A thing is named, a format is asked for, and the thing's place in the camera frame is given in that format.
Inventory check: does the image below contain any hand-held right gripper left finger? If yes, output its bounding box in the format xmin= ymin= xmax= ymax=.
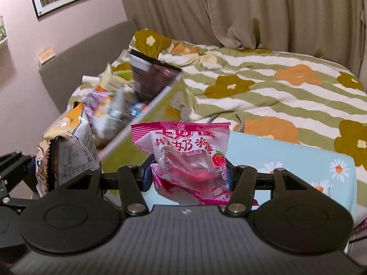
xmin=59 ymin=154 xmax=153 ymax=217

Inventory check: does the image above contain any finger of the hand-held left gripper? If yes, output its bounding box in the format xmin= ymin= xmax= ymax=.
xmin=0 ymin=151 xmax=32 ymax=179
xmin=0 ymin=195 xmax=39 ymax=209

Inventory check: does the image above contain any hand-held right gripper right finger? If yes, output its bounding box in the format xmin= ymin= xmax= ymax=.
xmin=224 ymin=160 xmax=309 ymax=217

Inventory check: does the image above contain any pink strawberry candy packet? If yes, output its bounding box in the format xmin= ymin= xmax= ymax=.
xmin=130 ymin=121 xmax=232 ymax=207

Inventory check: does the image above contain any cream packet with silver back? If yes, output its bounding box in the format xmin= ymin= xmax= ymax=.
xmin=35 ymin=102 xmax=101 ymax=197

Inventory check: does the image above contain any green cardboard box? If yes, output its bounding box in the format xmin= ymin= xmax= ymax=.
xmin=56 ymin=49 xmax=198 ymax=178

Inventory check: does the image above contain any pile of snack packets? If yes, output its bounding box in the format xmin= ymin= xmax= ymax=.
xmin=82 ymin=64 xmax=151 ymax=148

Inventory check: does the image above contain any striped floral blanket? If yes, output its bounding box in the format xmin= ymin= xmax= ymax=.
xmin=46 ymin=29 xmax=367 ymax=167

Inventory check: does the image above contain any dark maroon packet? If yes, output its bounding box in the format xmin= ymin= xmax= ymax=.
xmin=128 ymin=49 xmax=183 ymax=101

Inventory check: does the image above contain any small tan label card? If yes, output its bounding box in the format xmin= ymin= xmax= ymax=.
xmin=38 ymin=46 xmax=56 ymax=64

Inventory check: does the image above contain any grey headboard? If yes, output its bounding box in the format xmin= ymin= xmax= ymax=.
xmin=39 ymin=19 xmax=139 ymax=113

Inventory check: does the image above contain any floral pillow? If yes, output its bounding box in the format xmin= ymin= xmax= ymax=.
xmin=129 ymin=29 xmax=174 ymax=59

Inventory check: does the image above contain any beige curtain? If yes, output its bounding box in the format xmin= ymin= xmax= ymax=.
xmin=115 ymin=0 xmax=367 ymax=78

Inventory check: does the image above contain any grey braided cable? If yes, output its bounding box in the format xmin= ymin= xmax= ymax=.
xmin=206 ymin=113 xmax=247 ymax=133

